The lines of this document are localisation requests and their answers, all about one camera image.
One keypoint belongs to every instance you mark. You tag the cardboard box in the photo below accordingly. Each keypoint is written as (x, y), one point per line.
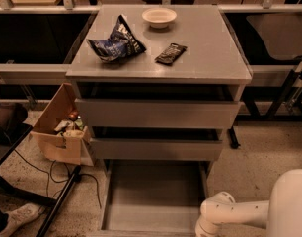
(71, 146)

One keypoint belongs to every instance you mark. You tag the grey drawer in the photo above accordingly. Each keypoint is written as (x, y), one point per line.
(157, 114)
(152, 199)
(154, 149)

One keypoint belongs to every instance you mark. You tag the grey chair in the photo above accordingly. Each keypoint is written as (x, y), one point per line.
(281, 34)

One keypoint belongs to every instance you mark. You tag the grey bottom drawer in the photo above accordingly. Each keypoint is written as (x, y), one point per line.
(152, 199)

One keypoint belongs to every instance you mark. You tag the grey drawer cabinet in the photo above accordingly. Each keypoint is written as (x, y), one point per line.
(212, 69)

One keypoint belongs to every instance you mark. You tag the black stand leg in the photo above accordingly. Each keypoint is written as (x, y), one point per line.
(234, 141)

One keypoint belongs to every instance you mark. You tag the blue chip bag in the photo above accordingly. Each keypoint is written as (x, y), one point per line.
(121, 43)

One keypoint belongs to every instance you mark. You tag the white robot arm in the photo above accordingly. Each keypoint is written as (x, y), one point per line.
(280, 216)

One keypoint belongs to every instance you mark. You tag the white shoe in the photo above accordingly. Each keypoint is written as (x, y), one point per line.
(21, 216)

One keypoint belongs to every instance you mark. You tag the black snack bar wrapper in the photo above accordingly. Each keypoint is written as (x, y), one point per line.
(171, 54)

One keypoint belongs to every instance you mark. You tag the grey middle drawer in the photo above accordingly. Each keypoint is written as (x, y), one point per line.
(154, 149)

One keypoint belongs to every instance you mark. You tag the white bowl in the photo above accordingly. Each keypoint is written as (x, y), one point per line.
(159, 18)

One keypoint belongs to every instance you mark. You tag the grey top drawer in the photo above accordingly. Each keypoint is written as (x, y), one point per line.
(157, 114)

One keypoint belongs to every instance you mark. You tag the items in cardboard box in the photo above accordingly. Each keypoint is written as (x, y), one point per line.
(70, 125)

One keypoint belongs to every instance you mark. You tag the dark bag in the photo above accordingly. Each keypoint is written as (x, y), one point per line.
(12, 122)

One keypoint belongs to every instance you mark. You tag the black table leg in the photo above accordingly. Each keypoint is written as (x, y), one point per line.
(75, 176)

